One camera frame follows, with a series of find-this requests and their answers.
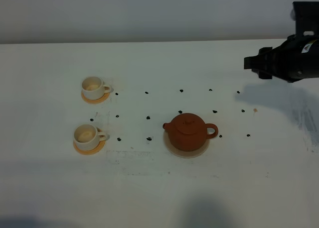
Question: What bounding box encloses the brown clay teapot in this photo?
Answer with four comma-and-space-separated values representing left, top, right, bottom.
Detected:
163, 113, 218, 152

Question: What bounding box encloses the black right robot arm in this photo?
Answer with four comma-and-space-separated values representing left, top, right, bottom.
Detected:
244, 1, 319, 83

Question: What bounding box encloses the beige round teapot coaster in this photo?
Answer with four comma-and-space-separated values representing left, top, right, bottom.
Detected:
163, 131, 210, 159

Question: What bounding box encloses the far orange coaster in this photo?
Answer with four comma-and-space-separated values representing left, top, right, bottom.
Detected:
81, 92, 110, 104

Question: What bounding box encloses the orange coaster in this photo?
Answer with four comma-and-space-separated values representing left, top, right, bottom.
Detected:
73, 141, 106, 155
81, 92, 110, 104

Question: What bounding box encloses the near orange coaster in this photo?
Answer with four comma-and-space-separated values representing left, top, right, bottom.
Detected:
73, 141, 106, 155

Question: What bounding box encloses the far white teacup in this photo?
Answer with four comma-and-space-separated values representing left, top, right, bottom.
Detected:
81, 76, 112, 100

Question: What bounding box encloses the white teacup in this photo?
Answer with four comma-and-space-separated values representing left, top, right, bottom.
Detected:
73, 123, 108, 151
81, 76, 112, 100

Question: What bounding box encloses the near white teacup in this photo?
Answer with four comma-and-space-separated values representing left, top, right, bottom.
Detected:
73, 123, 108, 151

